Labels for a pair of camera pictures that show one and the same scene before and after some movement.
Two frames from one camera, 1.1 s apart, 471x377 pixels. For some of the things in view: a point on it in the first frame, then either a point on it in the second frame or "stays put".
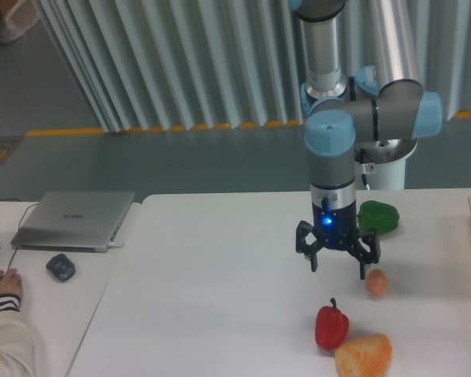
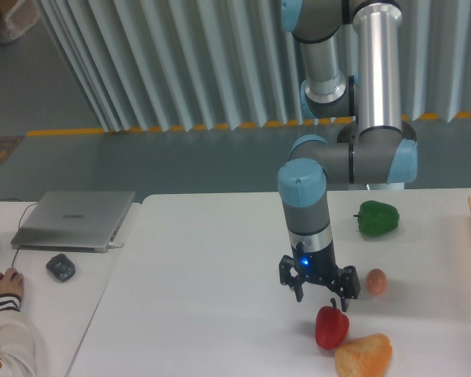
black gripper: (337, 229) to (320, 264)
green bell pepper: (378, 216) stays put
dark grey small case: (61, 267) stays put
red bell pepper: (331, 326) stays put
